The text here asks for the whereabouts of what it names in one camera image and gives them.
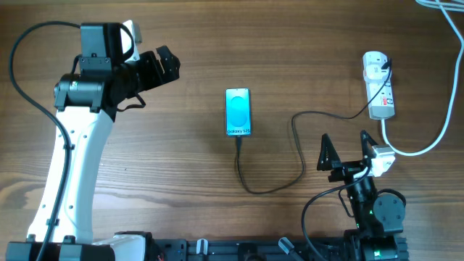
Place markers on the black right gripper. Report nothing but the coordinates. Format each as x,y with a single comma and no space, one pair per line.
346,169

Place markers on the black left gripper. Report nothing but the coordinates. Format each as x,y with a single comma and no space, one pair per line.
155,77

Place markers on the blue Galaxy smartphone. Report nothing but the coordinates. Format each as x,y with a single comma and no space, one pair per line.
238,112

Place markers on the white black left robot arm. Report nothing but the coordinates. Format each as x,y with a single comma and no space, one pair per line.
108,71

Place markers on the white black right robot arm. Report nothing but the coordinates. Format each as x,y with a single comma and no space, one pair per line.
379,214

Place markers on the white power strip socket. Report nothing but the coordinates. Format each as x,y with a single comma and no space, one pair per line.
377,74

